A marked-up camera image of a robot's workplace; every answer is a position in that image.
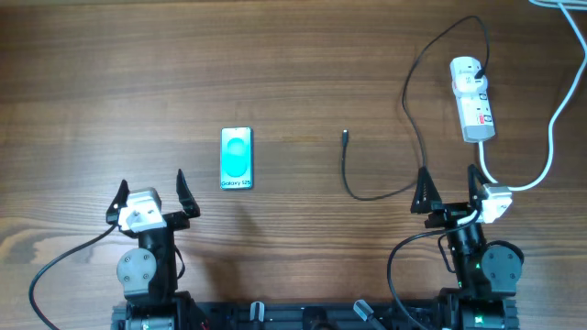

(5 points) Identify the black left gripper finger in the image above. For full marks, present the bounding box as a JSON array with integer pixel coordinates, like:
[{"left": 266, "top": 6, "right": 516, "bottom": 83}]
[
  {"left": 105, "top": 180, "right": 129, "bottom": 225},
  {"left": 176, "top": 169, "right": 201, "bottom": 218}
]

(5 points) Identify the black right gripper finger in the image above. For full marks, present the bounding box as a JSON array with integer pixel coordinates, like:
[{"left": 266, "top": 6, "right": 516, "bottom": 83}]
[
  {"left": 467, "top": 164, "right": 489, "bottom": 211},
  {"left": 410, "top": 166, "right": 443, "bottom": 214}
]

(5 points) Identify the black USB charging cable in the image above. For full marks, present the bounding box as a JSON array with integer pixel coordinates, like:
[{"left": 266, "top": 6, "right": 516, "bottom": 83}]
[{"left": 340, "top": 15, "right": 491, "bottom": 202}]

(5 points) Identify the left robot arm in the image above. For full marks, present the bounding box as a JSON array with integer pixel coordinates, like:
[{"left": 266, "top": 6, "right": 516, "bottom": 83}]
[{"left": 105, "top": 170, "right": 207, "bottom": 330}]

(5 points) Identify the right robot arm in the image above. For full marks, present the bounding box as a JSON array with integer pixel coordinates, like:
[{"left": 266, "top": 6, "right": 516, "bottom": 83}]
[{"left": 411, "top": 165, "right": 525, "bottom": 330}]

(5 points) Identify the white USB charger plug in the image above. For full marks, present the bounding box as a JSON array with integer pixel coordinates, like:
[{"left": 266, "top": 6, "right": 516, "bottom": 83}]
[{"left": 451, "top": 71, "right": 488, "bottom": 97}]

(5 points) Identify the white power strip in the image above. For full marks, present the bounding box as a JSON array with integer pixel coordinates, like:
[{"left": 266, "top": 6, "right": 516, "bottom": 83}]
[{"left": 449, "top": 57, "right": 495, "bottom": 144}]

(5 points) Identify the black right camera cable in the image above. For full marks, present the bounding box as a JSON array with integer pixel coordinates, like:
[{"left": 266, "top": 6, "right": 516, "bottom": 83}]
[{"left": 386, "top": 208, "right": 482, "bottom": 330}]

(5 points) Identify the black camera cable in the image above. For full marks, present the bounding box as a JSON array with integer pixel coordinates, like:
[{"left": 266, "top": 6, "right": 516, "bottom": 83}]
[
  {"left": 386, "top": 208, "right": 482, "bottom": 330},
  {"left": 28, "top": 222, "right": 119, "bottom": 330}
]

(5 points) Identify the black left camera cable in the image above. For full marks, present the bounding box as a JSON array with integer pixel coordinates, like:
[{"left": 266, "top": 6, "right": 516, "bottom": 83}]
[{"left": 28, "top": 222, "right": 119, "bottom": 330}]

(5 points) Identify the white power strip cord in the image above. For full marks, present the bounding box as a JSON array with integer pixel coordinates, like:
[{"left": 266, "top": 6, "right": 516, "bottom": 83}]
[{"left": 478, "top": 0, "right": 587, "bottom": 193}]

